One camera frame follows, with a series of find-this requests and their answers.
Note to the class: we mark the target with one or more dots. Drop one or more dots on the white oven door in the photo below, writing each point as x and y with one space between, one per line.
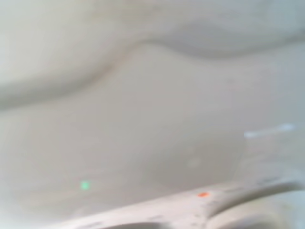
152 71

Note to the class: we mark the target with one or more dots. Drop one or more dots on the white electric stove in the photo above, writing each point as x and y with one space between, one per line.
152 124

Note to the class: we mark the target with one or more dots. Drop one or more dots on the red burner indicator light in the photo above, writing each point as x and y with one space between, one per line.
203 194

